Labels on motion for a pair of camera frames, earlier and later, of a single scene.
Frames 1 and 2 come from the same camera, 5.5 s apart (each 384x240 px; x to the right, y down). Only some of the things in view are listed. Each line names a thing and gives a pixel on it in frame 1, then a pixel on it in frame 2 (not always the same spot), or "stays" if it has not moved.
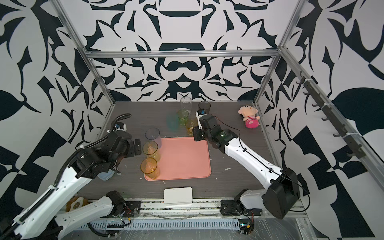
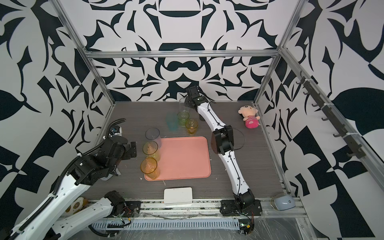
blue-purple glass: (153, 134) stays
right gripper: (196, 133) to (187, 100)
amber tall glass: (149, 166) stays
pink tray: (183, 158) stays
